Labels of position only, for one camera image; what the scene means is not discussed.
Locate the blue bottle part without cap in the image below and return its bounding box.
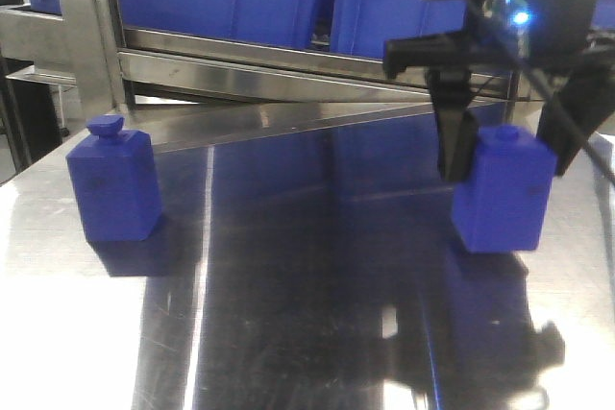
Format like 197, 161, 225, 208
452, 125, 557, 253

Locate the stainless steel shelf frame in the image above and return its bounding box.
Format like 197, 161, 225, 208
1, 0, 428, 120

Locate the blue bottle part with cap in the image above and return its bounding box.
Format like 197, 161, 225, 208
66, 114, 162, 242

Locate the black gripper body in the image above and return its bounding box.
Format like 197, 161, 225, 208
382, 0, 598, 79

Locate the blue bin behind right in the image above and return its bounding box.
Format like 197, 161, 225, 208
330, 0, 465, 59

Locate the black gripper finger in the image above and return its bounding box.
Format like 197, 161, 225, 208
425, 68, 479, 183
537, 64, 614, 176

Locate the blue bin far right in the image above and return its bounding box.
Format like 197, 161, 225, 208
592, 0, 615, 28

